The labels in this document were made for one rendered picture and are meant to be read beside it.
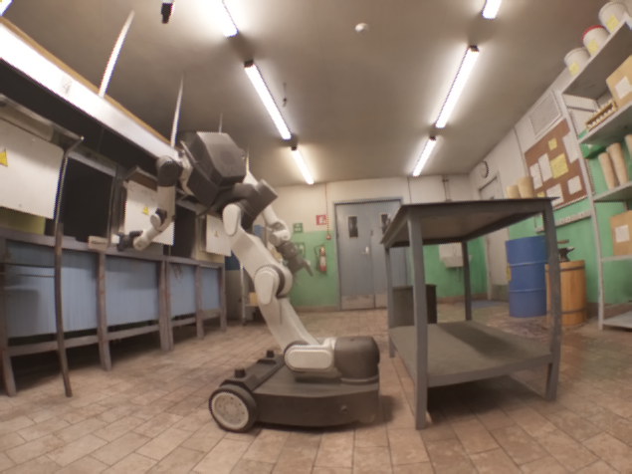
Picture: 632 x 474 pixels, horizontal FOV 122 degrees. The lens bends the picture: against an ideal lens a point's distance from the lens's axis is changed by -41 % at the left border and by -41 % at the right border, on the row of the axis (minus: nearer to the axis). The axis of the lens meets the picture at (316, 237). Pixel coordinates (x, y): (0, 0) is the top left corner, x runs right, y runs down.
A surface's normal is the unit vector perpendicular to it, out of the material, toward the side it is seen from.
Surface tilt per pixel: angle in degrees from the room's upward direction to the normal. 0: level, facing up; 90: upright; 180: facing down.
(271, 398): 90
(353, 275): 90
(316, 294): 90
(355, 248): 90
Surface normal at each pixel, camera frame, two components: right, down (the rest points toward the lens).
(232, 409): -0.22, -0.13
